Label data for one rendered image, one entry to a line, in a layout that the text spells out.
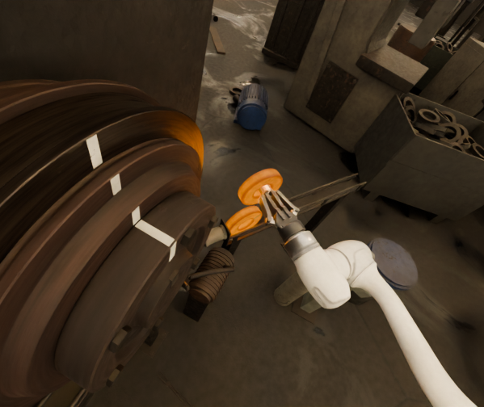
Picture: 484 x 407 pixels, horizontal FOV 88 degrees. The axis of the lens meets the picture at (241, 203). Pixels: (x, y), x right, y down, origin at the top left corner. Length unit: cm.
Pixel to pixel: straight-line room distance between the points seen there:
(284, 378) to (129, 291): 142
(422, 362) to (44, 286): 70
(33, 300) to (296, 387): 150
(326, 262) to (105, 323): 55
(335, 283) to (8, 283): 63
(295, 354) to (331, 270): 103
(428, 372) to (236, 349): 103
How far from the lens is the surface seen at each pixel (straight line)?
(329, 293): 71
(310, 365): 171
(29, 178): 22
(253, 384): 158
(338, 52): 291
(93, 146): 25
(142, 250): 28
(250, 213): 93
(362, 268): 81
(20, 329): 29
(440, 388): 73
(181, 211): 31
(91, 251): 26
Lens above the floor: 150
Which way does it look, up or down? 50 degrees down
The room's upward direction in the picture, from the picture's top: 24 degrees clockwise
